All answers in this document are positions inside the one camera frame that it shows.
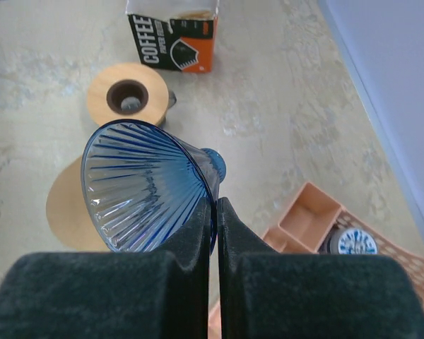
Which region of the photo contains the peach plastic desk organizer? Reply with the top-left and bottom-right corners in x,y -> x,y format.
208,182 -> 424,338

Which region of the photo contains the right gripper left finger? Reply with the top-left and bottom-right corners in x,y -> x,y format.
0,199 -> 211,338

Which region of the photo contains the blue ribbed dripper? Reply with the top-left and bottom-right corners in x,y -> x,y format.
81,119 -> 226,252

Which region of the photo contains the brown paper coffee filter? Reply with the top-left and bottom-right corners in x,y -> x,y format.
46,157 -> 109,251

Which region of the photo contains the orange coffee filter bag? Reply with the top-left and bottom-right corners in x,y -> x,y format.
126,0 -> 220,73

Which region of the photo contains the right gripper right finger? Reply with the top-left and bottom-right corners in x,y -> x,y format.
217,198 -> 424,338

